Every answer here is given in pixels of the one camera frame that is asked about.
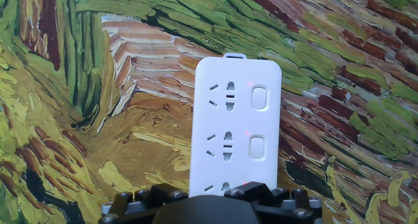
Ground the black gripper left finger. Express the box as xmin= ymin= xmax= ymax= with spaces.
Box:
xmin=99 ymin=184 xmax=189 ymax=224

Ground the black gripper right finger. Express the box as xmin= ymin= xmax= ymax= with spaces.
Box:
xmin=224 ymin=181 xmax=324 ymax=224

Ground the white four-socket power strip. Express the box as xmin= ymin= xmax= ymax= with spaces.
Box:
xmin=188 ymin=52 xmax=283 ymax=199

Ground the Van Gogh wheatfield print cloth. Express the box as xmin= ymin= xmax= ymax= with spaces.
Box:
xmin=0 ymin=0 xmax=418 ymax=224

